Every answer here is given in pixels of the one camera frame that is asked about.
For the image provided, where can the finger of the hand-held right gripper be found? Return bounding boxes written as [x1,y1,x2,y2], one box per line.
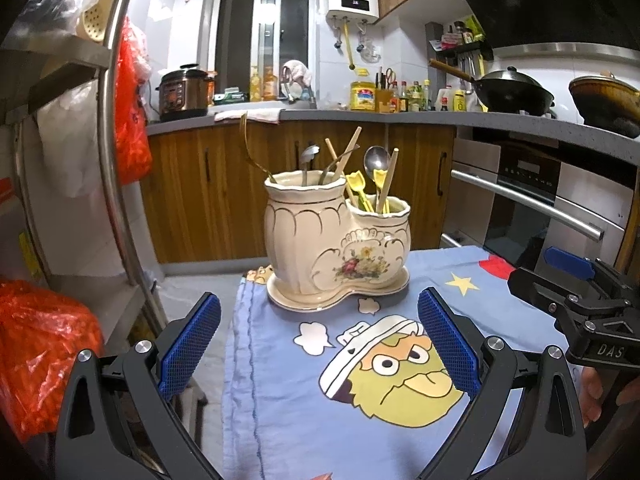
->
[507,266,597,322]
[544,246,640,307]

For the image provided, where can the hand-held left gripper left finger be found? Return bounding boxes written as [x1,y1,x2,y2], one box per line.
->
[52,292,226,480]

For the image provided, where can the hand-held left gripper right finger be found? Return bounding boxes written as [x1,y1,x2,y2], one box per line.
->
[415,287,588,480]

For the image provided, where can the cream floral ceramic utensil holder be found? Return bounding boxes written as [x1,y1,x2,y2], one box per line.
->
[263,170,412,311]

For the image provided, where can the thick wooden chopstick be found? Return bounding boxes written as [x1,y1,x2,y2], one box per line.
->
[376,148,400,214]

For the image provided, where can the large silver spoon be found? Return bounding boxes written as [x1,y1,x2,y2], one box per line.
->
[364,146,392,196]

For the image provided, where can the silver fork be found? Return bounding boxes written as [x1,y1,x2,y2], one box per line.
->
[320,144,360,186]

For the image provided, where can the thin pale bamboo chopstick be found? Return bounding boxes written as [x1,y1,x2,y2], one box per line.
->
[336,126,363,178]
[325,138,347,177]

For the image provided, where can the small silver spoon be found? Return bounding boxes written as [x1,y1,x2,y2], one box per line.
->
[300,145,321,186]

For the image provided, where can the person's right hand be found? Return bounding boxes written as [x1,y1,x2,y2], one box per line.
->
[575,364,622,428]

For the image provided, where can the built-in steel oven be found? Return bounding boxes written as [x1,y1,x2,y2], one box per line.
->
[442,137,640,286]

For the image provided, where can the blue cartoon printed cloth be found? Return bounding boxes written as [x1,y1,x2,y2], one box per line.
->
[222,245,586,480]

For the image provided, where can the wooden kitchen cabinets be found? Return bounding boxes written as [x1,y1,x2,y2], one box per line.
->
[140,122,458,266]

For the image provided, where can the crumpled red plastic bag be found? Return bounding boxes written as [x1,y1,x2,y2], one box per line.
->
[0,280,106,443]

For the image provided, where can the brown frying pan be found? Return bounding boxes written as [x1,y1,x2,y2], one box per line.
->
[569,74,640,138]

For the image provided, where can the black wok with lid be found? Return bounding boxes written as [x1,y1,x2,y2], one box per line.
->
[429,59,556,116]

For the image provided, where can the row of sauce bottles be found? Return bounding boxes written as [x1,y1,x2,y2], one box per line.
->
[390,79,481,113]

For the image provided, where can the hanging red plastic bag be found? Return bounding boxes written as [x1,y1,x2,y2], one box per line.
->
[115,17,153,186]

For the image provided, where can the white plastic bag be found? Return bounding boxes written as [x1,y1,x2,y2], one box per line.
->
[37,80,108,198]

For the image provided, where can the white towel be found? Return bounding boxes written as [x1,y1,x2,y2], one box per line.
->
[214,107,283,124]

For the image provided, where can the metal shelf rack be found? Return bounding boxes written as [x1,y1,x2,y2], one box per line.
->
[0,0,171,341]

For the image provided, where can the wooden knife block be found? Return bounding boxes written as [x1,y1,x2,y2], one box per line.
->
[375,67,398,113]

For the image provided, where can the brown electric pressure cooker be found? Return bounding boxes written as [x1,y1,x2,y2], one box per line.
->
[156,64,211,122]

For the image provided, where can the green box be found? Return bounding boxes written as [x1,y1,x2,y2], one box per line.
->
[212,87,249,106]

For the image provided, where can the black range hood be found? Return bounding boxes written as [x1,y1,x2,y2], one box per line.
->
[435,0,640,61]

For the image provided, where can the yellow cooking oil jug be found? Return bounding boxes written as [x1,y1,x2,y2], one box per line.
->
[350,81,377,112]

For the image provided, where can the metal faucet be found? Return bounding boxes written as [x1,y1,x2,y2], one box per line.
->
[280,72,317,108]

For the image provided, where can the crumpled white rag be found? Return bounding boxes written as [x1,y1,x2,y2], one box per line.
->
[282,60,313,86]

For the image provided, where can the kitchen window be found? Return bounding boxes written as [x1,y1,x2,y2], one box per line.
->
[207,0,321,106]

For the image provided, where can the yellow plastic colander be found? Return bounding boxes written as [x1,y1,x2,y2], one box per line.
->
[77,0,116,43]

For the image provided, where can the wall spice rack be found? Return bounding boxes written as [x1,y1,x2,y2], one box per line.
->
[427,17,493,61]

